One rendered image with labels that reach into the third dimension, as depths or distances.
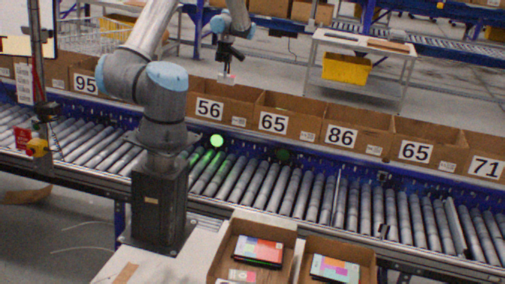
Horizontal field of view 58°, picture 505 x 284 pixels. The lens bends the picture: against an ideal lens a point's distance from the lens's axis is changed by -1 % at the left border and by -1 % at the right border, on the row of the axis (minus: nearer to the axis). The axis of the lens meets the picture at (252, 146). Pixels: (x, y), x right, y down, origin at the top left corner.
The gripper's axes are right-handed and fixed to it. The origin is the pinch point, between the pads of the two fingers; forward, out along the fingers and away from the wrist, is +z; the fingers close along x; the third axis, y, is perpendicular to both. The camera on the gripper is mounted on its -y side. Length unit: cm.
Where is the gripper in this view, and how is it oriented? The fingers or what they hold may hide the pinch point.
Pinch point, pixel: (227, 76)
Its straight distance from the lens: 265.7
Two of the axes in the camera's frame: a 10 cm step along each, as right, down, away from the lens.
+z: -1.2, 8.9, 4.3
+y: -9.7, -2.1, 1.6
